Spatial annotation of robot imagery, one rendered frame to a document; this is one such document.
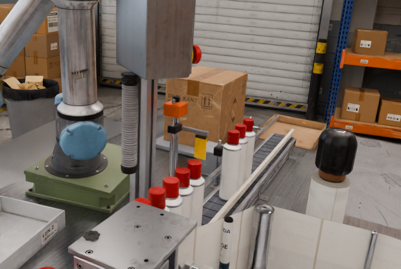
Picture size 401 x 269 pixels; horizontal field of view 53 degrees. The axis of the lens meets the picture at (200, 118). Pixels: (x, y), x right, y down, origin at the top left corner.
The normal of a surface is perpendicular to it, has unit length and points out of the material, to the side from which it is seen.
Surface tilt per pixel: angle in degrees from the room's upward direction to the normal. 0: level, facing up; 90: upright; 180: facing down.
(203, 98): 90
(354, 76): 90
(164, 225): 0
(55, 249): 0
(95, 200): 90
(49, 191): 90
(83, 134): 101
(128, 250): 0
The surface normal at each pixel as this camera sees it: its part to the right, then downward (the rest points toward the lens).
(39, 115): 0.60, 0.43
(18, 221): 0.07, -0.95
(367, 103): -0.33, 0.26
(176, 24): 0.48, 0.30
